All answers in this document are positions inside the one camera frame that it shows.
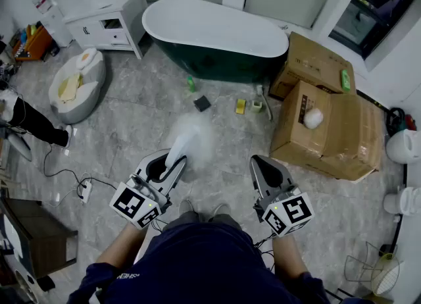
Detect person's shoe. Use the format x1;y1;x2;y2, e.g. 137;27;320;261
178;199;195;215
212;203;232;217

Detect white power strip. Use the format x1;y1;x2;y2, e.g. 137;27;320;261
80;180;93;204

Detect white bean bag chair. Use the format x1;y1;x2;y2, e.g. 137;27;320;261
48;47;107;125

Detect plain cardboard box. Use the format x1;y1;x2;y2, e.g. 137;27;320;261
268;31;358;101

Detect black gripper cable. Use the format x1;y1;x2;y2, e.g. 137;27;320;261
253;233;277;270
149;218;169;233

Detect white water dispenser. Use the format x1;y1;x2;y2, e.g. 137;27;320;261
32;0;74;48

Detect person's left shoe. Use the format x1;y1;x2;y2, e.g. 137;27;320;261
178;199;195;215

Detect white vanity cabinet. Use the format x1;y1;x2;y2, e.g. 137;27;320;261
62;0;149;60

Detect white round container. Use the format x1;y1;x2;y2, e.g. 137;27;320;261
386;129;421;165

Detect flat green bottle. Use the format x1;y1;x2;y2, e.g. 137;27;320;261
340;68;352;93

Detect dark wooden cabinet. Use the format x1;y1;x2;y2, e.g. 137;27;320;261
0;197;79;279

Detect black power cable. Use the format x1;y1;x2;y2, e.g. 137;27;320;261
42;144;118;198

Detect orange storage box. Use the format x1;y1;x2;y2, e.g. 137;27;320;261
12;24;53;63

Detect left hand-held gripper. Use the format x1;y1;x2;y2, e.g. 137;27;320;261
109;149;188;230

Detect black sponge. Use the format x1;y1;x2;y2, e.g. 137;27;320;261
193;95;212;113

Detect person's left forearm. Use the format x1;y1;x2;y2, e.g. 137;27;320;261
96;222;149;268

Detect person's right forearm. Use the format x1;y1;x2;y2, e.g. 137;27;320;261
271;233;309;281

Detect dark glass window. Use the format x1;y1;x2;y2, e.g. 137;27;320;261
328;0;420;61

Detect wire mesh basket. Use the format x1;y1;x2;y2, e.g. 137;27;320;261
344;241;404;297

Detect person's right shoe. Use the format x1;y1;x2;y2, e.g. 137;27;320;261
212;203;232;217

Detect white and green bathtub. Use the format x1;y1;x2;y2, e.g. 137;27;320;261
141;0;289;84

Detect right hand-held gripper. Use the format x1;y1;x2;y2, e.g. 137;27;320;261
250;155;315;238

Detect fried egg cushion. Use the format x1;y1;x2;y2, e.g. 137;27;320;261
76;48;98;70

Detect white fluffy ball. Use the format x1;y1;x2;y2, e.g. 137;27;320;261
303;107;324;130

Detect person's dark trousers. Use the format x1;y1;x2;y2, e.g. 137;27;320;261
162;210;243;232

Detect plastic-wrapped cardboard box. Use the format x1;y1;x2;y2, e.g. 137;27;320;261
270;80;385;182

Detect person's dark blue shirt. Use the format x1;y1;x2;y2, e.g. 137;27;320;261
67;222;330;304

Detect white cloth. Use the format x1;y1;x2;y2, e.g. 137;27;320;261
164;113;217;178

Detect pale yellow cloth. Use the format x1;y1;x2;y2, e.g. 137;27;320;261
58;72;83;103

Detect white toilet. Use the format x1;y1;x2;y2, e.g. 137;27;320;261
383;186;421;216

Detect black and red tool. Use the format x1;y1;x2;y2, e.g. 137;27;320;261
385;107;417;138

